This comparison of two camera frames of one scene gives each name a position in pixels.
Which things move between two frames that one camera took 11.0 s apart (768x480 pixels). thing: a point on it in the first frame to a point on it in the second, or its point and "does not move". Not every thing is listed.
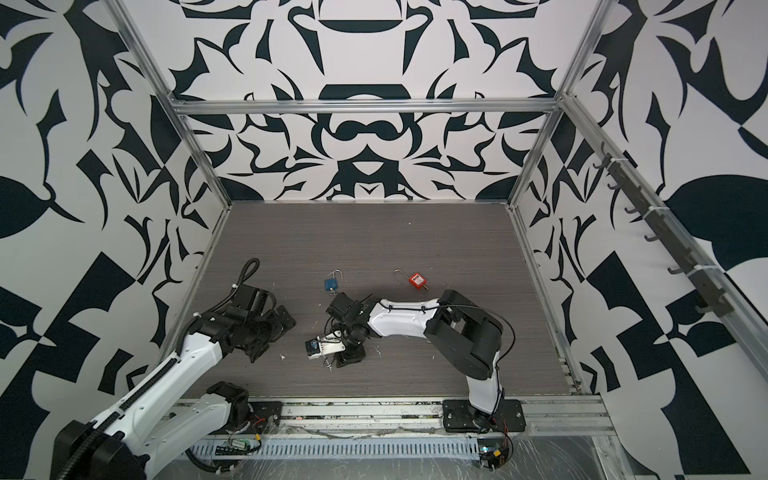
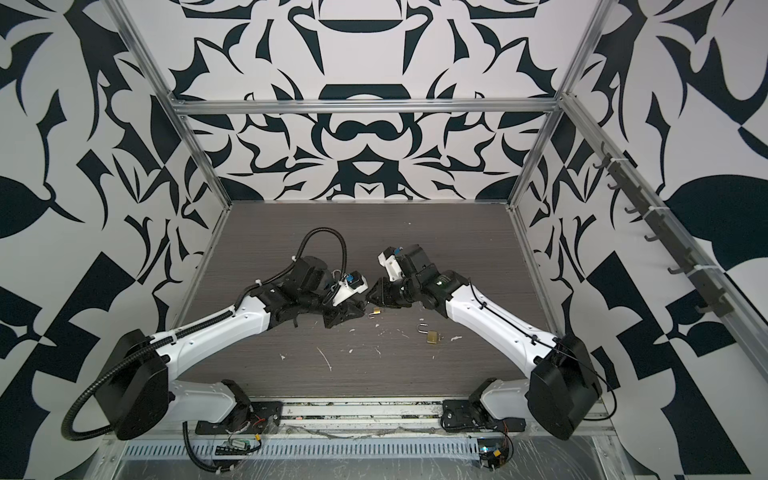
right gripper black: x=345 y=357 to x=384 y=289
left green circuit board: x=236 y=447 does not move
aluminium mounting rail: x=426 y=418 does not move
